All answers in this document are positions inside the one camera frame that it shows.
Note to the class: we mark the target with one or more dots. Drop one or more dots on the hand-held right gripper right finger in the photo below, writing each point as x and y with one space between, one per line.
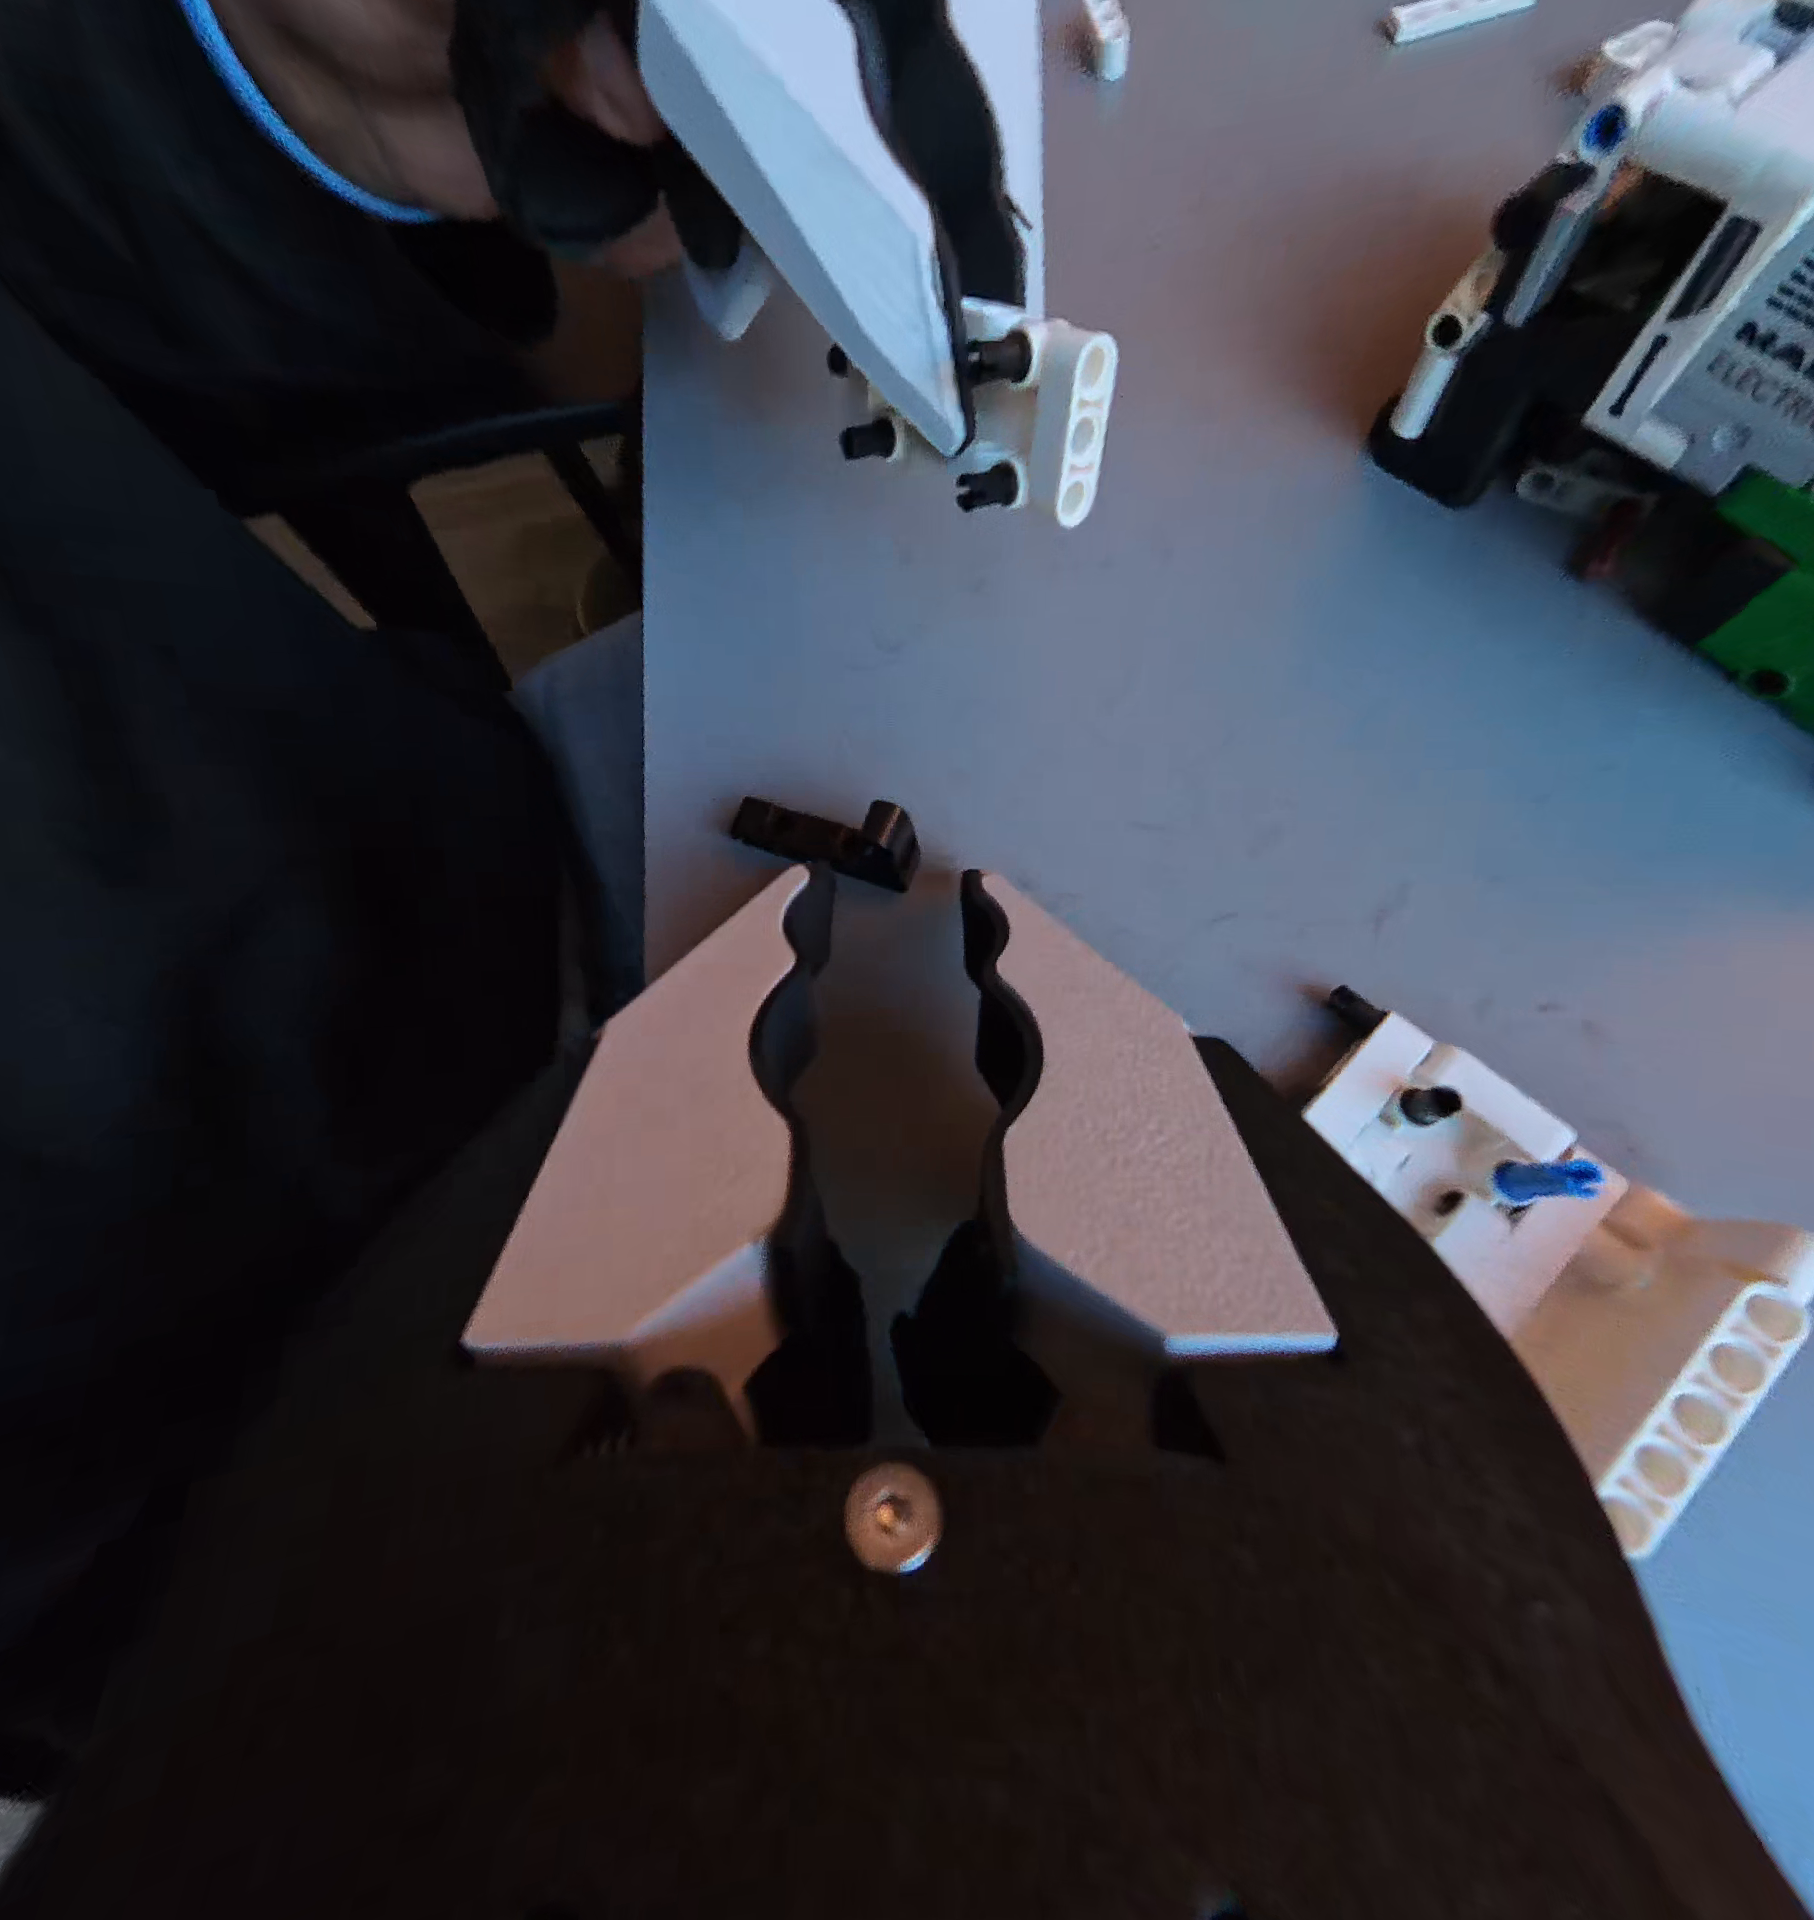
1147 1186

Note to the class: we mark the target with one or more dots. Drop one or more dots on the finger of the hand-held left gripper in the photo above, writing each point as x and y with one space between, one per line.
802 165
1031 119

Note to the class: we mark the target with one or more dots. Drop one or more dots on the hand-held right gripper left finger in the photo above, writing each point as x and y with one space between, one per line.
653 1170

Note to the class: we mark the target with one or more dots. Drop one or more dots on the white lego block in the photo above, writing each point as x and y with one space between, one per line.
1078 420

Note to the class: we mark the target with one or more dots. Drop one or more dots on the black lego L-beam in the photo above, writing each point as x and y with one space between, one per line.
832 841

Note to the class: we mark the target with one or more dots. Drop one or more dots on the person's left forearm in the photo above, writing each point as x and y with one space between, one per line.
82 165

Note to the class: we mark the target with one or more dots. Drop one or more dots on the small white lego connector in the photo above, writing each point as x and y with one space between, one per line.
1105 39

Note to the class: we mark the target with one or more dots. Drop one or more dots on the white lego panel assembly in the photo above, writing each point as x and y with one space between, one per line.
1478 1199

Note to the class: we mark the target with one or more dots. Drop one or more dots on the white flat lego plate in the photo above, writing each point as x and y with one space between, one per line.
1454 18

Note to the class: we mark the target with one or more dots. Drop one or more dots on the white green lego truck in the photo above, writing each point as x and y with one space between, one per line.
1716 299

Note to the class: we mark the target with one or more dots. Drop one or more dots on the person's left hand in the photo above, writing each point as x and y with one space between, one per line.
367 91

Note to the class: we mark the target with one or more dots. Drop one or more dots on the blue wristband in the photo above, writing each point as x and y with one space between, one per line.
285 142

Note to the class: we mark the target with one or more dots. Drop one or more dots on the black chair frame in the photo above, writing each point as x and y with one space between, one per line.
441 436

